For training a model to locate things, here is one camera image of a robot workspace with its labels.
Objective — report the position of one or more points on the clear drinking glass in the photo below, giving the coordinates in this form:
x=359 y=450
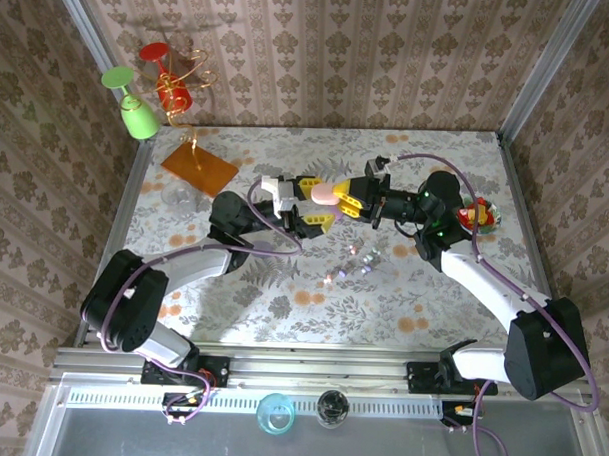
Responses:
x=178 y=198

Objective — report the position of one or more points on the aluminium table side rail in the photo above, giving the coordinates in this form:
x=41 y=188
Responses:
x=534 y=246
x=114 y=241

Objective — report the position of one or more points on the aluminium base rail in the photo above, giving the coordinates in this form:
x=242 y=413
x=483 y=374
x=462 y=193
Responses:
x=319 y=368

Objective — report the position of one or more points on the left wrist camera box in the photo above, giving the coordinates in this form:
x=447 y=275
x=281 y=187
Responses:
x=283 y=192

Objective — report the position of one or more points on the yellow wrapped candy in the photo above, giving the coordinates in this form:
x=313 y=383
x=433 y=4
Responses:
x=483 y=211

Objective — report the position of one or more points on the aluminium frame post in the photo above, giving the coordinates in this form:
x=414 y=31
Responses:
x=84 y=22
x=550 y=61

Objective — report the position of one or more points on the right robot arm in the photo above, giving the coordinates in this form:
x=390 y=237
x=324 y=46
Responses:
x=545 y=346

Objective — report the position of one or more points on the salmon pink earbud case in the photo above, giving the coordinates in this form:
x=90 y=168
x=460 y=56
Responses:
x=323 y=193

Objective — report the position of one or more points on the red plastic goblet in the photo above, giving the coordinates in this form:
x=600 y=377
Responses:
x=175 y=98

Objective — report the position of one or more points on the green wrapped candy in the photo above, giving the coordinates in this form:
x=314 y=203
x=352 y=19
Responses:
x=489 y=223

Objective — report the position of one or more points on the green plastic goblet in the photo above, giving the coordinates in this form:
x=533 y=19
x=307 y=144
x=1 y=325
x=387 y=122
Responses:
x=140 y=122

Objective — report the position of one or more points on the dark clear glass cup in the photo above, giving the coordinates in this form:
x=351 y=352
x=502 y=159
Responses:
x=332 y=409

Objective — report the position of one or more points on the patterned ceramic candy bowl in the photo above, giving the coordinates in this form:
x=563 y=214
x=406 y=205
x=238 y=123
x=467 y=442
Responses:
x=497 y=211

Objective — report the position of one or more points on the black connector block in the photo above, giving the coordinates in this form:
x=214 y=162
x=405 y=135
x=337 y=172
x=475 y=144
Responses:
x=458 y=412
x=183 y=403

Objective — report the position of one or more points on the teal glass cup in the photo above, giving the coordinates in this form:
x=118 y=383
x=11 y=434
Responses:
x=275 y=414

